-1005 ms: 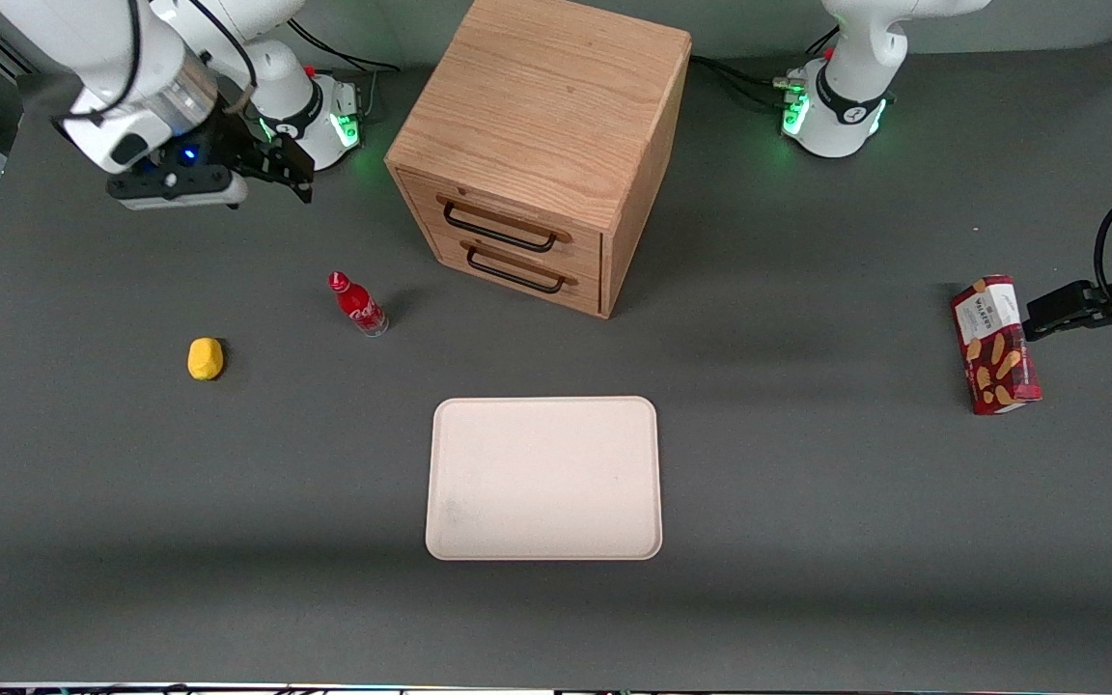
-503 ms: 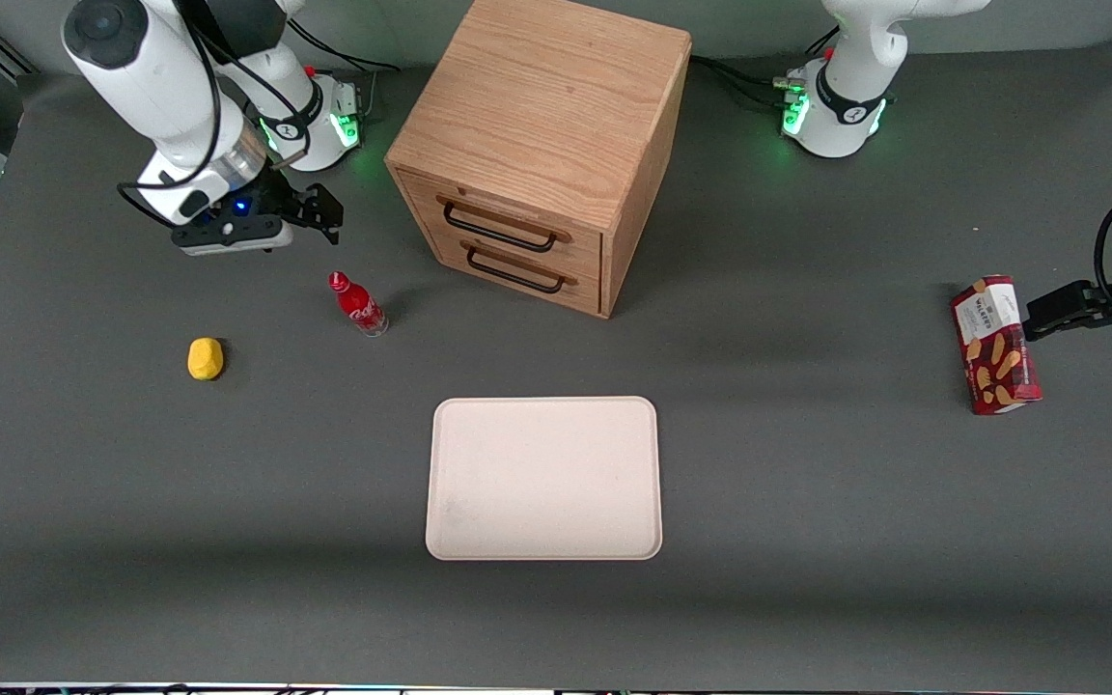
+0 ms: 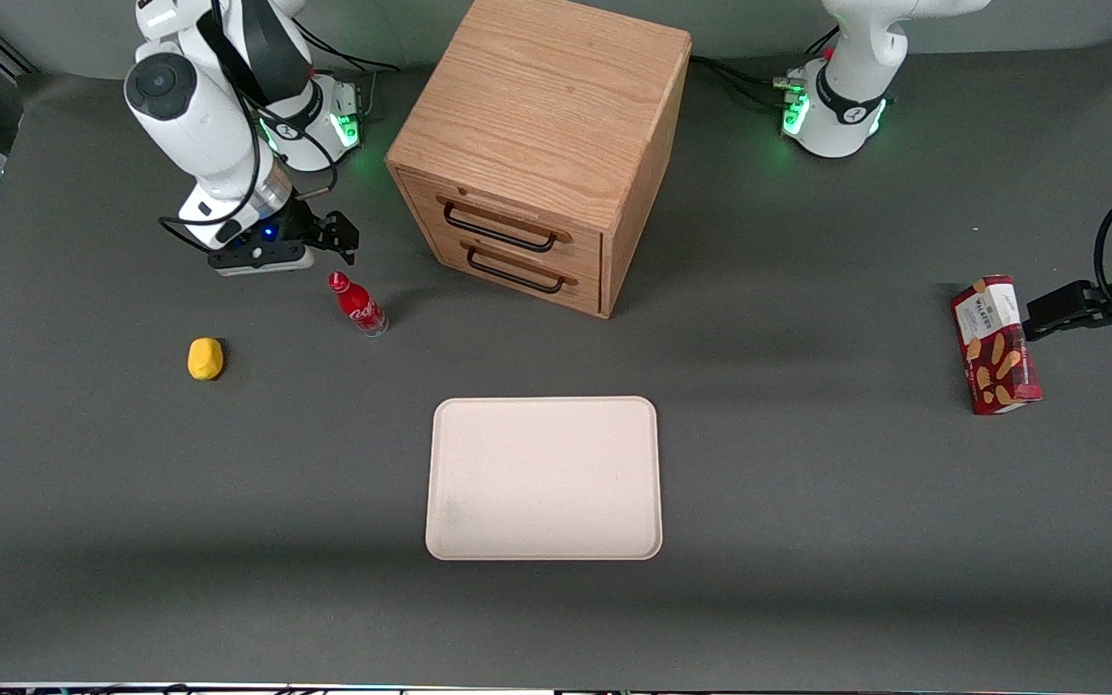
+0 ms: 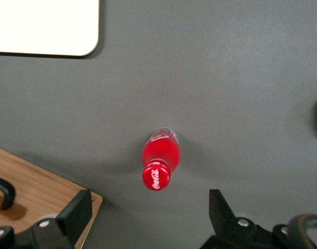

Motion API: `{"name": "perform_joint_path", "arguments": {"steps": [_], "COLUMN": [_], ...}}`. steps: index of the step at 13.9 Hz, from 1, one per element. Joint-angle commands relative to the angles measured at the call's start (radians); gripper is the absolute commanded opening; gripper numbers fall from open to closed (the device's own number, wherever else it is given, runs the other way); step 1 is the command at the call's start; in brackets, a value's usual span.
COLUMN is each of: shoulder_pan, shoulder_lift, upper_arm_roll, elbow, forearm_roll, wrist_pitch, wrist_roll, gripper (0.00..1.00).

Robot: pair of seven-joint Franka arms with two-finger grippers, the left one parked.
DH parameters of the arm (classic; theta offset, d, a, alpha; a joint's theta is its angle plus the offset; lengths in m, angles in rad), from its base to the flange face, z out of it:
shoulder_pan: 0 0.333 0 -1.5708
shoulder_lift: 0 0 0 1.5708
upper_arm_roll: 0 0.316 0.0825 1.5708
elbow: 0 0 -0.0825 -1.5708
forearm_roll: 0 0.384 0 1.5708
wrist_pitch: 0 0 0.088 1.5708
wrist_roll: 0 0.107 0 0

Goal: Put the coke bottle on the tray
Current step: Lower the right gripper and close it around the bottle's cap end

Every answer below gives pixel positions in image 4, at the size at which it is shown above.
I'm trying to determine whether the black drawer handle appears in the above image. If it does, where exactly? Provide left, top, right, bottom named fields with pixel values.
left=0, top=174, right=17, bottom=211

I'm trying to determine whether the red coke bottle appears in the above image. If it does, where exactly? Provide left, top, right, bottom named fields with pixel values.
left=142, top=127, right=181, bottom=191

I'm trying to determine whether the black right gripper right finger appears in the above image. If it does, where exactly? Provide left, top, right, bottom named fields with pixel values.
left=199, top=189, right=258, bottom=249

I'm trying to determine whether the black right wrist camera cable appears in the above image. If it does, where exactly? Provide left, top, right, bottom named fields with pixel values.
left=273, top=213, right=317, bottom=249

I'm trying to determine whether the grey table mat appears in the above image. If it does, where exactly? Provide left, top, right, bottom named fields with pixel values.
left=0, top=0, right=317, bottom=249

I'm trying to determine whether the wooden two-drawer cabinet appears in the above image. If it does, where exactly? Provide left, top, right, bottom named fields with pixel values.
left=0, top=145, right=103, bottom=249

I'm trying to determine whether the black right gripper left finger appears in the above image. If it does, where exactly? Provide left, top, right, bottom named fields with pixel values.
left=31, top=189, right=93, bottom=249

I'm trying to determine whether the beige rectangular tray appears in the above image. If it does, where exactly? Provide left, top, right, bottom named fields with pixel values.
left=0, top=0, right=100, bottom=59

